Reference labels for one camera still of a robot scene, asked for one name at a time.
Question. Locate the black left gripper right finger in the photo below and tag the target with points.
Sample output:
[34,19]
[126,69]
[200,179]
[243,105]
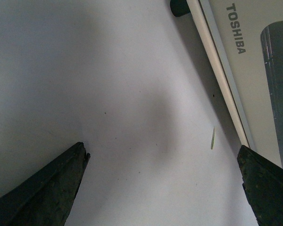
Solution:
[263,186]

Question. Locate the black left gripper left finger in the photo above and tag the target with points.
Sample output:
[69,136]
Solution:
[46,198]

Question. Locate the cream Toshiba toaster oven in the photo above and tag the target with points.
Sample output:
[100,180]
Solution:
[204,20]

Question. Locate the small fallen green leaf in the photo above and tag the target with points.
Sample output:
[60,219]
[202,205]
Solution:
[213,139]

